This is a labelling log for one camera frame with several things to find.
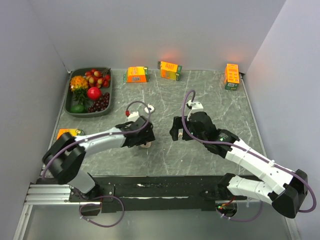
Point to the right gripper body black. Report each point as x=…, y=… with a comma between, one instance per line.
x=191, y=130

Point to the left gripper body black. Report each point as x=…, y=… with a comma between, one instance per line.
x=144, y=138

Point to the pink earbud charging case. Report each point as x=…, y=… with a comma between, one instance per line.
x=146, y=145

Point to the white earbud charging case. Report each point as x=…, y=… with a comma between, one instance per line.
x=149, y=109

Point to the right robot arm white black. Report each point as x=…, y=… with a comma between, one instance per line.
x=278, y=186

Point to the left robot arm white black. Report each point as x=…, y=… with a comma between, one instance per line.
x=65, y=157

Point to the orange juice box back middle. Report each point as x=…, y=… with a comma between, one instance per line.
x=169, y=70

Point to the orange juice box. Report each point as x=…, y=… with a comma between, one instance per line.
x=231, y=77
x=73, y=131
x=136, y=74
x=169, y=70

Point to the dark purple grape bunch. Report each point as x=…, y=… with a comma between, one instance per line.
x=101, y=104

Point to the orange juice box back right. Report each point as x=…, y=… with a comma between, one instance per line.
x=231, y=77

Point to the orange juice box back left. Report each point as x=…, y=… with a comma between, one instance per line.
x=136, y=74

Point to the dark grey fruit tray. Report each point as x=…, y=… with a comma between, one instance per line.
x=69, y=101

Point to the red toy apple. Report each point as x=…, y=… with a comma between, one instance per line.
x=94, y=93

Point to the orange juice box front left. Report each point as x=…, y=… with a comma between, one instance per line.
x=73, y=131

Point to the green toy avocado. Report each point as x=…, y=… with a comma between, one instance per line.
x=78, y=109

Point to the orange toy pineapple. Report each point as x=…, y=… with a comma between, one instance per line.
x=79, y=88

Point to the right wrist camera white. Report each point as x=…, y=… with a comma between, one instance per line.
x=194, y=107

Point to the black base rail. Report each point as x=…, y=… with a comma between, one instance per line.
x=137, y=193

